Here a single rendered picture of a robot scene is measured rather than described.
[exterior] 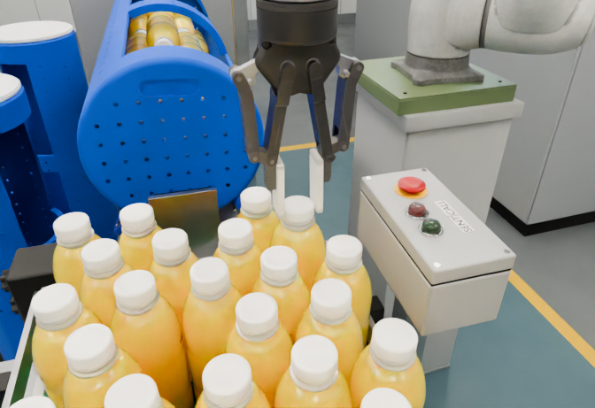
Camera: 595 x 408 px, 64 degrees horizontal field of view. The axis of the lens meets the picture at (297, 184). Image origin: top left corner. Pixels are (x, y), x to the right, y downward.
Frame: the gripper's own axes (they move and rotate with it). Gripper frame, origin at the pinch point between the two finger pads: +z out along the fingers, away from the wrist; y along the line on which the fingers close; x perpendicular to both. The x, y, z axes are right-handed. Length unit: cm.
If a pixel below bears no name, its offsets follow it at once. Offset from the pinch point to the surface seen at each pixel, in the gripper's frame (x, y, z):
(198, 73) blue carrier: -24.8, 8.2, -5.7
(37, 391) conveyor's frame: -0.2, 33.7, 24.9
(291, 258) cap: 7.2, 2.6, 4.4
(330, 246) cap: 6.3, -2.0, 4.4
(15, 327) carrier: -66, 64, 75
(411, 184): -2.2, -15.8, 3.8
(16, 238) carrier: -67, 56, 47
